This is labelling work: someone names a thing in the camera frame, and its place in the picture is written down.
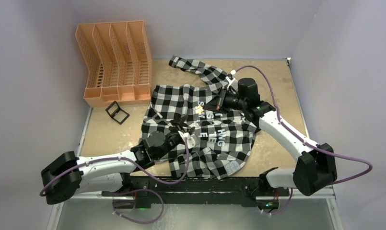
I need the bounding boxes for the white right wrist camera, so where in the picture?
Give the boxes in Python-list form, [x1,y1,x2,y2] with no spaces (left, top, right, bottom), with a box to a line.
[226,69,238,91]

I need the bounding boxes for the orange plastic file organizer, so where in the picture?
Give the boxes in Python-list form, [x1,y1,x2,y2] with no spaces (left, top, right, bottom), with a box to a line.
[75,21,153,108]

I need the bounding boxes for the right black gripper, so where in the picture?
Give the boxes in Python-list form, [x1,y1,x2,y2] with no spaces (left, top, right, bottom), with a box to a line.
[203,86,247,115]

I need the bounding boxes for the black white plaid shirt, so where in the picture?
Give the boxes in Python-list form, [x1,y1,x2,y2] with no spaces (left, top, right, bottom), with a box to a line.
[140,56,259,179]

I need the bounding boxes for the gold glitter brooch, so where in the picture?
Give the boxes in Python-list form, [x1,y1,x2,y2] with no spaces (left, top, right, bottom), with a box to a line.
[195,105,204,115]

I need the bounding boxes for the black aluminium mounting rail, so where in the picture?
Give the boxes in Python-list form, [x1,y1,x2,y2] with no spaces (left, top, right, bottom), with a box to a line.
[55,176,336,210]

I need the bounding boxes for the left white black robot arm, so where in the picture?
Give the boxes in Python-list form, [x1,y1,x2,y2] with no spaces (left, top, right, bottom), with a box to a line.
[39,116,196,205]

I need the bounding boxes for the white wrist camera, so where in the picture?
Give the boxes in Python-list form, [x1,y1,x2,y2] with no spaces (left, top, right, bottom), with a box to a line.
[180,133,199,149]
[226,69,238,91]

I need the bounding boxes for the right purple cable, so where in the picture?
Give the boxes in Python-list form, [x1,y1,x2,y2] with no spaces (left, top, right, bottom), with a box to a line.
[231,65,373,217]

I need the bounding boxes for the small black frame stand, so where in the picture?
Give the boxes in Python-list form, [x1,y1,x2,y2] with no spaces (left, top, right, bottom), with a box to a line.
[105,101,130,125]

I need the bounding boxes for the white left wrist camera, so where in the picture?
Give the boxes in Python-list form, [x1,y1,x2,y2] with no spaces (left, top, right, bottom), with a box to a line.
[180,133,199,149]

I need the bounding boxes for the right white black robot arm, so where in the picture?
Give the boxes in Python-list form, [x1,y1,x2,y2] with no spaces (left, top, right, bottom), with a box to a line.
[203,78,338,196]

